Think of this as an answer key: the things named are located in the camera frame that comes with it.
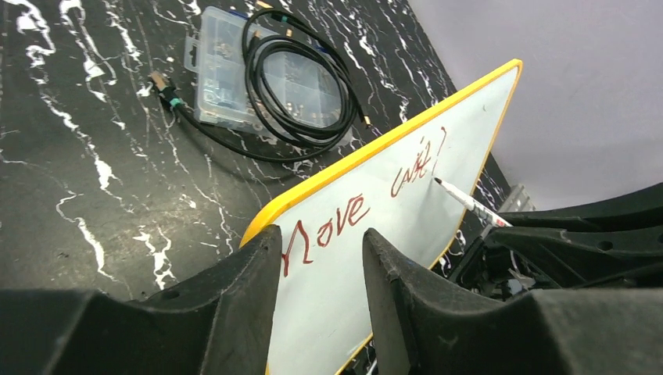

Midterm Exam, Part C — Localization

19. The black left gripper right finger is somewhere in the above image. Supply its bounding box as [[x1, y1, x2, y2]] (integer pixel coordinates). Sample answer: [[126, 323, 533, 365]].
[[362, 229, 662, 374]]

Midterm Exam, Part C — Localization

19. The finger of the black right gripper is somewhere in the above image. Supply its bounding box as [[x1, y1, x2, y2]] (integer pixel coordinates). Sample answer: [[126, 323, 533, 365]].
[[486, 226, 662, 282], [501, 183, 662, 232]]

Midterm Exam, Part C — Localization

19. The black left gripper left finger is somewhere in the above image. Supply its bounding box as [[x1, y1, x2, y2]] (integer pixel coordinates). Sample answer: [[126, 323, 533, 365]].
[[1, 225, 282, 374]]

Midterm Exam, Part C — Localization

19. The white whiteboard marker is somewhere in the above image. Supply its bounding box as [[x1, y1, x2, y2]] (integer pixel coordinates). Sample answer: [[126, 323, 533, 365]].
[[433, 177, 512, 227]]

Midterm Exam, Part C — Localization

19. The yellow framed whiteboard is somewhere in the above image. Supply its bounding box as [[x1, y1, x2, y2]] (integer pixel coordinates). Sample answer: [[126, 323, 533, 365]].
[[242, 59, 523, 374]]

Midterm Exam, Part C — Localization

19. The clear plastic screw box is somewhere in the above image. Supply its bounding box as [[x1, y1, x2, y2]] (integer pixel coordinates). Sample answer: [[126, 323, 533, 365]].
[[185, 6, 356, 145]]

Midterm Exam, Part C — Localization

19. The aluminium frame rail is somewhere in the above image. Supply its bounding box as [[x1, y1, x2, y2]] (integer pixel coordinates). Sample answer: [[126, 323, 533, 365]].
[[498, 184, 536, 213]]

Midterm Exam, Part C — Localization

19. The black coiled cable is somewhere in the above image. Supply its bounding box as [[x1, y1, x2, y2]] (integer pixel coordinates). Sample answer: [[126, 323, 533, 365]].
[[149, 7, 373, 164]]

